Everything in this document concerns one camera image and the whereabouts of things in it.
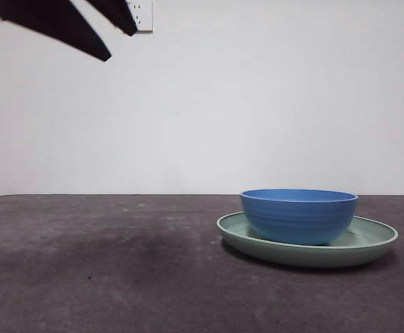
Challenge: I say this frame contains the blue ribbed bowl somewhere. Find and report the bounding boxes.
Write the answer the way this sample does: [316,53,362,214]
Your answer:
[240,188,359,246]

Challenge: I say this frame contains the green round plate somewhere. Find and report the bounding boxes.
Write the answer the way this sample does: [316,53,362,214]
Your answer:
[216,211,399,268]

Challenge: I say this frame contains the white wall socket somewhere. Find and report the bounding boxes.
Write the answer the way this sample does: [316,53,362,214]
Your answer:
[125,0,154,35]

